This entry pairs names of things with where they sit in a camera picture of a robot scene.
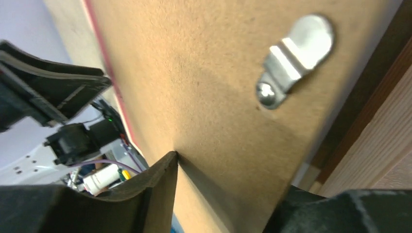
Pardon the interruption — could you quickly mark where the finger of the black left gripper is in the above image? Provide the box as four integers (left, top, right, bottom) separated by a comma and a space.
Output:
0, 40, 112, 132

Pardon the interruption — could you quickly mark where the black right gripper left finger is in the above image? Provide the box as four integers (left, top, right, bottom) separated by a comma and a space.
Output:
0, 151, 179, 233

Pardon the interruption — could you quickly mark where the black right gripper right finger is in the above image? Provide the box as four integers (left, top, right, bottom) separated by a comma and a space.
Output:
263, 186, 412, 233

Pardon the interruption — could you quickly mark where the pink picture frame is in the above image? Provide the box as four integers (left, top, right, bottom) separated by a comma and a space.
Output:
82, 0, 412, 199

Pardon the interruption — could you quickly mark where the brown cardboard backing board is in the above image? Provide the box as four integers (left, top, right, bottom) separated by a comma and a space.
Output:
86, 0, 401, 233

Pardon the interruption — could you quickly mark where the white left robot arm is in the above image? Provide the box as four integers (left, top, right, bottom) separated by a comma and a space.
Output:
0, 40, 125, 185

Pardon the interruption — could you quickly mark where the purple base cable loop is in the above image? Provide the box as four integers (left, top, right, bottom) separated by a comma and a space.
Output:
69, 159, 142, 176

